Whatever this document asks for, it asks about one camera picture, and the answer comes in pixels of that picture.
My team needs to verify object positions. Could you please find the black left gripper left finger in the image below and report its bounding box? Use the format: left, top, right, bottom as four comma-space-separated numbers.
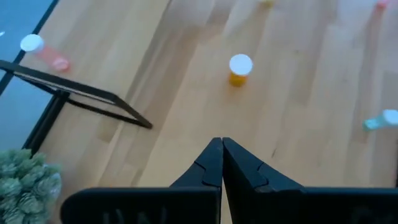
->
60, 138, 223, 224

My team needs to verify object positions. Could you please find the large orange medicine bottle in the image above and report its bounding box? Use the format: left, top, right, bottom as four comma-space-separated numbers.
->
228, 53, 254, 88

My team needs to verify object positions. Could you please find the teal green medicine bottle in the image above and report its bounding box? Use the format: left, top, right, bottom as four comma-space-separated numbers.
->
361, 108, 398, 132

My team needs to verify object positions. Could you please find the green potted artificial plant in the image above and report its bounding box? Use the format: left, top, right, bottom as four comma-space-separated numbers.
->
0, 148, 63, 224

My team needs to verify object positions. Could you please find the black aluminium frame rail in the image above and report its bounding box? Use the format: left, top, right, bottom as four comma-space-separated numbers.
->
22, 91, 70, 154

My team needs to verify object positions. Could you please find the wooden shelf with black frame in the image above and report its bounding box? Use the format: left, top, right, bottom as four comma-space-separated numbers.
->
0, 0, 175, 130

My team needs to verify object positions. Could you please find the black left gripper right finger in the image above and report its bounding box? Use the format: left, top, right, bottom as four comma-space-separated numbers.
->
223, 138, 398, 224

